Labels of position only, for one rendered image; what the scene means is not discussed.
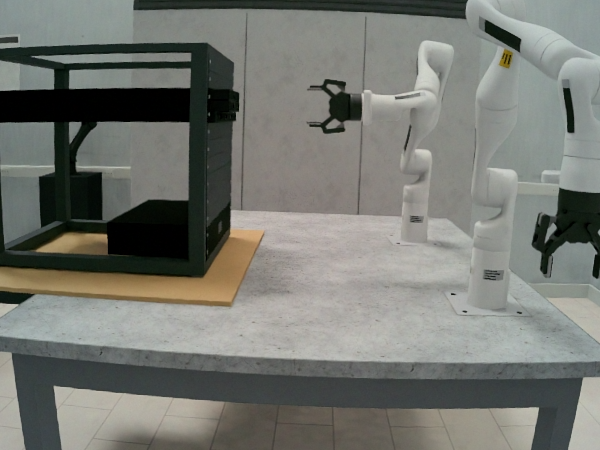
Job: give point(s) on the tan flat board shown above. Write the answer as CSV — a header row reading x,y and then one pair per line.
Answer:
x,y
218,287

